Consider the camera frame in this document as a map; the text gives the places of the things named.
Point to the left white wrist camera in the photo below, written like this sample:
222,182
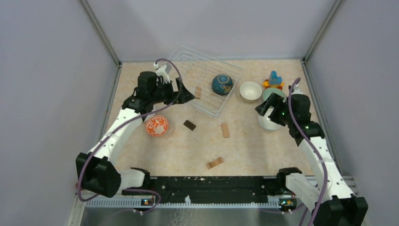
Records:
162,72

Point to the light wooden block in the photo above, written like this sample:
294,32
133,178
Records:
225,130

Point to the dark brown block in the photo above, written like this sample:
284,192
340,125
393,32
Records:
190,125

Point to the light green ceramic bowl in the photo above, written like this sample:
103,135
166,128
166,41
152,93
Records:
267,92

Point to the orange patterned white bowl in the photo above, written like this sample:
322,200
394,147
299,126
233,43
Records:
156,126

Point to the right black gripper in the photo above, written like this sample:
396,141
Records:
275,100

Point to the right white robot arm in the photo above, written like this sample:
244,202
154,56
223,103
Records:
331,202

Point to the white wire dish rack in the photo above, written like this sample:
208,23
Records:
199,69

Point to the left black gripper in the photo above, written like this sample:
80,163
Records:
173,94

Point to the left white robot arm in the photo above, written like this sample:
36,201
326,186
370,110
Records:
96,170

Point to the dark teal patterned bowl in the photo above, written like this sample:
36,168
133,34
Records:
222,84

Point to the notched wooden block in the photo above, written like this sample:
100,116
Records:
215,163

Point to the wooden block in rack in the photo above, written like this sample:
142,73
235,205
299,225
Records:
198,92

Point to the white ceramic bowl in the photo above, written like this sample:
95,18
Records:
266,123

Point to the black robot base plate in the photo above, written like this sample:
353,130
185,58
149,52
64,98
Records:
212,190

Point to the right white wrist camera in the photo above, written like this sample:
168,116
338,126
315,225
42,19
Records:
296,90

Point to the beige ceramic bowl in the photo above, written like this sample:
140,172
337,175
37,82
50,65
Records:
250,91

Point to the blue yellow toy train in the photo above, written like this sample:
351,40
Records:
274,81

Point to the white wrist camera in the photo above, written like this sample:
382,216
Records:
162,72
296,90

